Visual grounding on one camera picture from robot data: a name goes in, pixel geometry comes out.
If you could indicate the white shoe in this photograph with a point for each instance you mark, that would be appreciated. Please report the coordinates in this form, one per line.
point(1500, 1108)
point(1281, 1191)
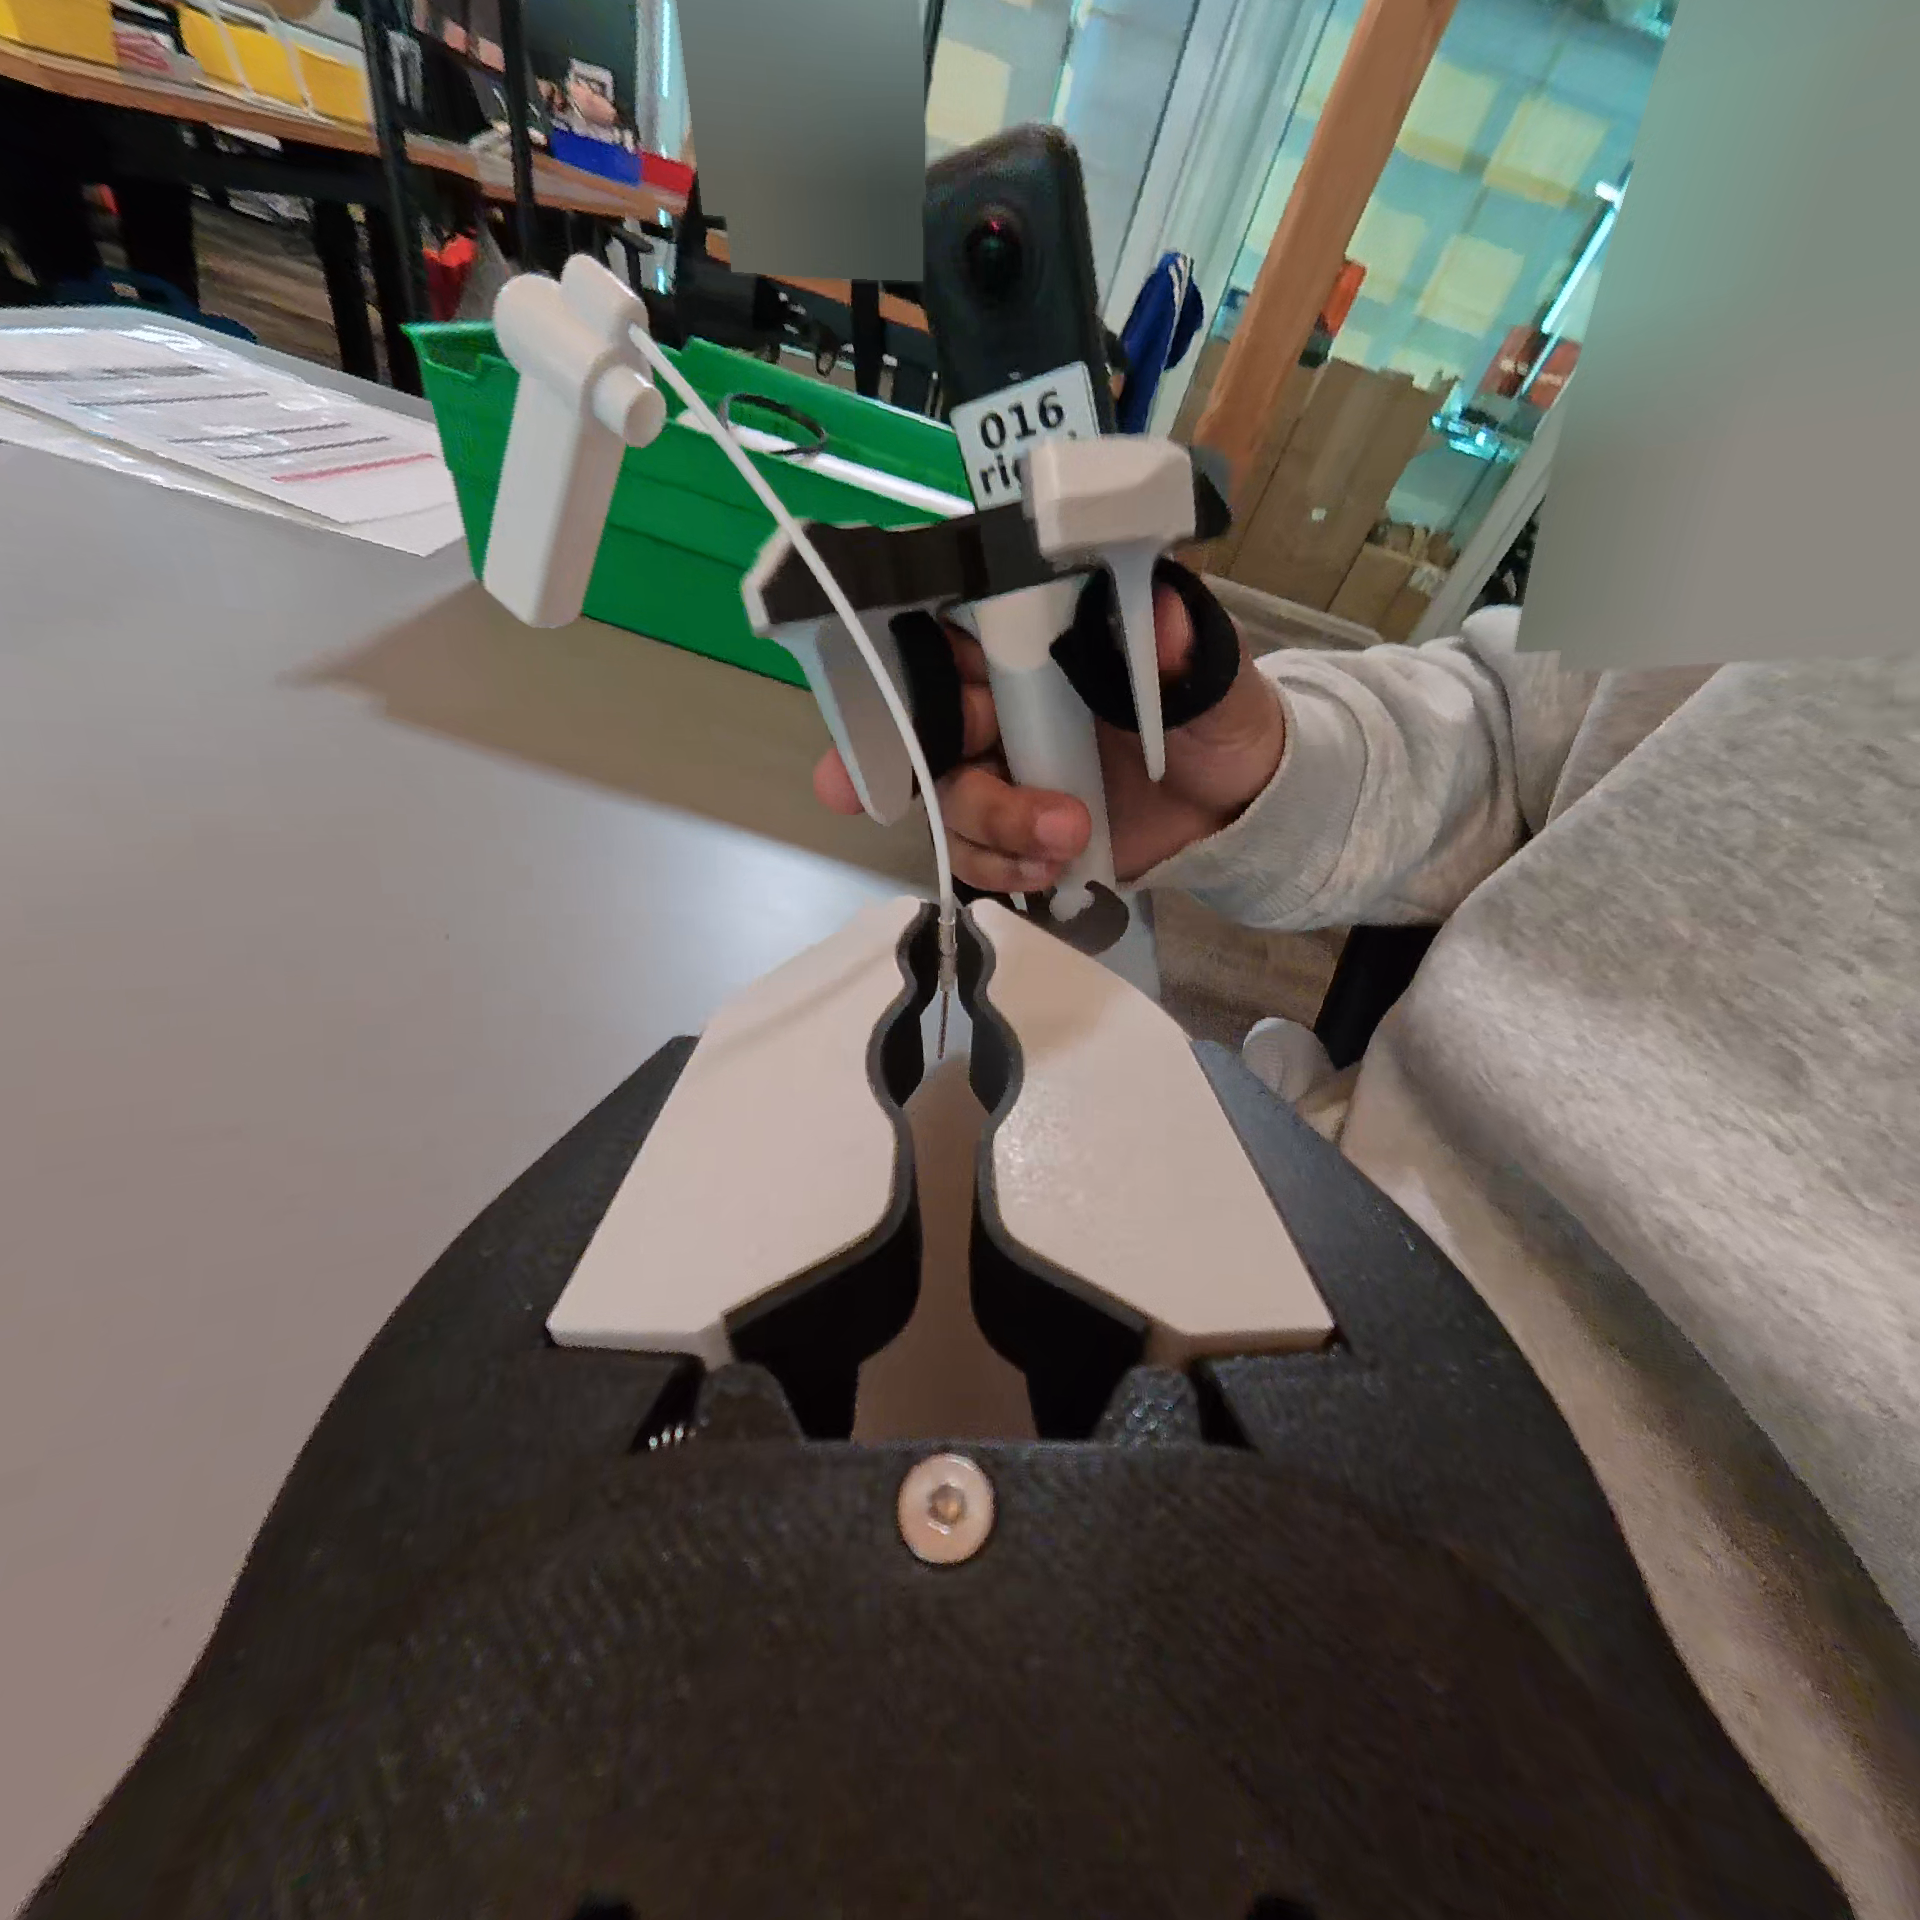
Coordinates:
point(1291, 1058)

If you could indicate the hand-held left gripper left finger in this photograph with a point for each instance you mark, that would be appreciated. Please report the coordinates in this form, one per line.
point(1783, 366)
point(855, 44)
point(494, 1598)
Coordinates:
point(751, 1171)

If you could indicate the green plastic bin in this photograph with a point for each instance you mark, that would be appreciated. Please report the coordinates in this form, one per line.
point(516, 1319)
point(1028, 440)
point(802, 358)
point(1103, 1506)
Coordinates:
point(691, 571)

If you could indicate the red bin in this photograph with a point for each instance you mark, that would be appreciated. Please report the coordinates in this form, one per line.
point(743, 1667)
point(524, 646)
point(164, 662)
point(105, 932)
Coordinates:
point(668, 176)

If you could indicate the large yellow bin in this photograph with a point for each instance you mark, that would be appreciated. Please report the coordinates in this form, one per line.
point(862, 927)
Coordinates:
point(52, 30)

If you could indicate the person's right hand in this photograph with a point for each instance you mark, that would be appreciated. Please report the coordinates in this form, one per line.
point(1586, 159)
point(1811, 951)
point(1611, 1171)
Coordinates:
point(1201, 788)

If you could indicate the white bar with black loop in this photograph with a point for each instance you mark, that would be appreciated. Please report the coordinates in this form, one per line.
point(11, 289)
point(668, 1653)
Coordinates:
point(870, 472)

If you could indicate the person's right forearm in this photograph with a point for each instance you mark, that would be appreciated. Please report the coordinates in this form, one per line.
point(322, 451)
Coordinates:
point(1395, 765)

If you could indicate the small yellow bin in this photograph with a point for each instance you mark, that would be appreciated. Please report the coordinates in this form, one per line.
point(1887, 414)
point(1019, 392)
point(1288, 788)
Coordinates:
point(211, 43)
point(273, 68)
point(332, 86)

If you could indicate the blue striped jacket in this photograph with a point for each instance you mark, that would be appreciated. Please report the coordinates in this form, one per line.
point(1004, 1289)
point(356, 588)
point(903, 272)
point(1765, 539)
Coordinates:
point(1159, 339)

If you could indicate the blue bin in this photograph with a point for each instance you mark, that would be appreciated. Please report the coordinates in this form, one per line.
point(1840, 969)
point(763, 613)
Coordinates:
point(596, 159)

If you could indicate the cardboard boxes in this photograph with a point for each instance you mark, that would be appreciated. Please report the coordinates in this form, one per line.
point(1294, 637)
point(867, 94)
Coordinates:
point(1334, 481)

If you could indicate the slanted wooden post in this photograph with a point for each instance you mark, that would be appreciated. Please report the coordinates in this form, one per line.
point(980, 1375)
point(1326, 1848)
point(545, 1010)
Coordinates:
point(1320, 194)

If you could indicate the printed paper sheet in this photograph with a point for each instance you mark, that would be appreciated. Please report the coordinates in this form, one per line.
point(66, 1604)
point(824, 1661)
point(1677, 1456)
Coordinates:
point(224, 435)

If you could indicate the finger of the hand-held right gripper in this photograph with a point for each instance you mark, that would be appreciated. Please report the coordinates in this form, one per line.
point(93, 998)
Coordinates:
point(1119, 495)
point(862, 704)

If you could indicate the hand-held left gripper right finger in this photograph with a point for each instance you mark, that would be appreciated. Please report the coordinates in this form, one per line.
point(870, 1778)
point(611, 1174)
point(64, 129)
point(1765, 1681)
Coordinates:
point(1154, 1184)

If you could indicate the person's grey sweatshirt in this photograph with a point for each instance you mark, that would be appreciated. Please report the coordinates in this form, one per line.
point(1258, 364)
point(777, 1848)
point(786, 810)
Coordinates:
point(1680, 1050)

